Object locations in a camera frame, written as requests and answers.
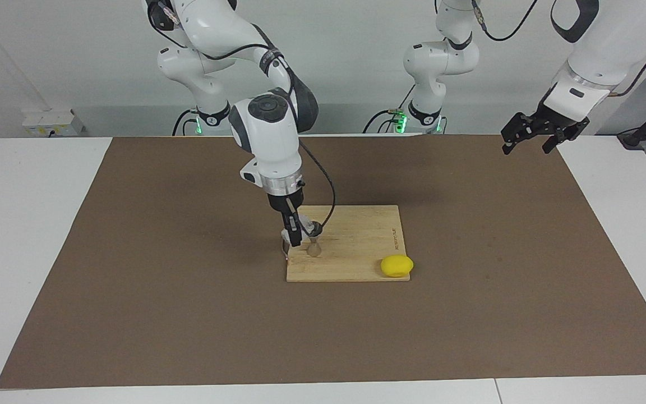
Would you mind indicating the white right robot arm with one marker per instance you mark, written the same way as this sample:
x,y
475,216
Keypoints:
x,y
267,134

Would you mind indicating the brown table mat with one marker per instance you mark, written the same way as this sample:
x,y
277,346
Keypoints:
x,y
188,314

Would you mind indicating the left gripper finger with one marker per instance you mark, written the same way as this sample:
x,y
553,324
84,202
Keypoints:
x,y
519,129
558,140

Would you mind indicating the yellow lemon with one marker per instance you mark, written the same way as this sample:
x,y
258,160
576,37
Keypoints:
x,y
397,266

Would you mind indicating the wooden cutting board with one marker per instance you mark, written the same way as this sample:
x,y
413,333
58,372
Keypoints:
x,y
356,247

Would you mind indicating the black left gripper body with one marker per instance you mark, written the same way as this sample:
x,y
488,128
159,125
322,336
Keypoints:
x,y
561,120

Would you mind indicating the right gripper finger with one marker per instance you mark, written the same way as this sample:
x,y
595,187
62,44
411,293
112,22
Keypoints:
x,y
294,230
284,234

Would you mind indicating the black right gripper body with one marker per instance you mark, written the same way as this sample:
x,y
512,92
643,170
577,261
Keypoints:
x,y
286,203

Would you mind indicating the white wall outlet box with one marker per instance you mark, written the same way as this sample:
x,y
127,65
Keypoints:
x,y
51,123

